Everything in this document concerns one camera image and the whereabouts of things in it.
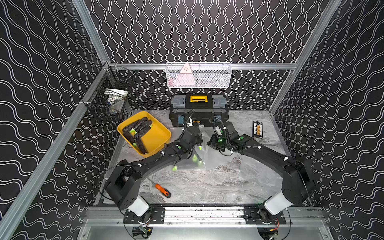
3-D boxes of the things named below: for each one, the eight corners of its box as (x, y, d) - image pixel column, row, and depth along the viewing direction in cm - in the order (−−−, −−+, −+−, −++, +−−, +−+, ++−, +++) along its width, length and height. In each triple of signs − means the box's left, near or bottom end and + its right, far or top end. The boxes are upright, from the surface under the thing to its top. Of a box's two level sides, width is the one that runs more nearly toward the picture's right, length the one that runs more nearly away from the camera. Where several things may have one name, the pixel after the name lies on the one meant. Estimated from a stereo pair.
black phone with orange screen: (252, 136, 107) (253, 135, 106) (252, 122, 116) (253, 120, 115) (262, 138, 106) (263, 137, 105) (261, 124, 115) (262, 122, 113)
